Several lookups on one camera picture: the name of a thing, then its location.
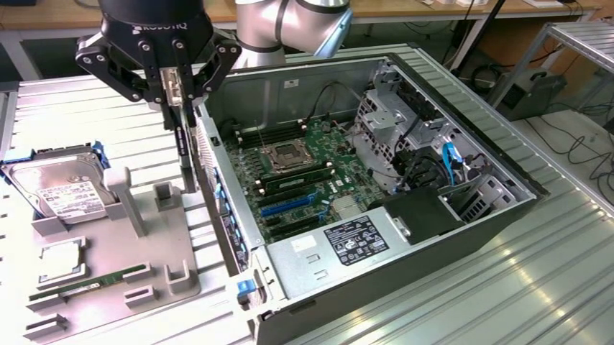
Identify silver metal disk bay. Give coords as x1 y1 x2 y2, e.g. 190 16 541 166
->
353 88 436 177

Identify silver hard disk blue frame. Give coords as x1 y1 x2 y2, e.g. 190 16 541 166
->
0 142 117 226

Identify aluminium profile frame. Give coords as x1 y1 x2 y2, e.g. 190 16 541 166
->
488 22 614 109

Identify bare green RAM stick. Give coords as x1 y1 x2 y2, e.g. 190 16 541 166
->
29 263 149 301

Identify metal CPU socket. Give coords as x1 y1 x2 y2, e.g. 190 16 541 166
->
258 142 316 174

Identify small silver chipset heatsink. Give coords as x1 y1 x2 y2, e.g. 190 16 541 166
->
330 198 369 221

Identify open black PC case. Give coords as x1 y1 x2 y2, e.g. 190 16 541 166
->
193 52 552 345

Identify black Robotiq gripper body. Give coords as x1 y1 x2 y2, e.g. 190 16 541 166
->
98 0 217 65

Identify grey plastic parts rack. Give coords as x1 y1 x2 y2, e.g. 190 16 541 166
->
22 167 203 342

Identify blue expansion slot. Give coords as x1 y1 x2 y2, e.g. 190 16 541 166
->
258 197 314 218

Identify green RAM stick with label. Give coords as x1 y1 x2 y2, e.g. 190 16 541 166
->
264 170 333 190

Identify silver CPU chip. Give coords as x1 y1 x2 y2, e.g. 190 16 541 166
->
38 244 89 285

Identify thin black graphics card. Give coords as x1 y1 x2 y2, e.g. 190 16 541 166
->
162 66 202 193

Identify wooden desk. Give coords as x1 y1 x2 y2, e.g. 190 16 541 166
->
0 0 601 29

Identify black expansion slot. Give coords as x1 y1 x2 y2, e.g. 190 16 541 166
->
265 214 321 238

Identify silver power supply with label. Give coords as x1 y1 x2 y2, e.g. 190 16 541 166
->
265 211 420 300

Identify green motherboard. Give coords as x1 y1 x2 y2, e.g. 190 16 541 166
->
229 118 388 244

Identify black floor cables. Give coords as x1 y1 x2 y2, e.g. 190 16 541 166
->
522 103 614 180

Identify black looped wire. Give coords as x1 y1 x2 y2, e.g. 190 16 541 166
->
305 81 361 125

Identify blue SATA wire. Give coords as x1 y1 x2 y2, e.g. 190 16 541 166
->
442 141 465 188

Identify black box device with handle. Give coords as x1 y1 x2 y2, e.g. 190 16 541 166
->
497 70 569 122

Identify black plastic fan shroud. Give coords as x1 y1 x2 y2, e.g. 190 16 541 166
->
384 188 468 246

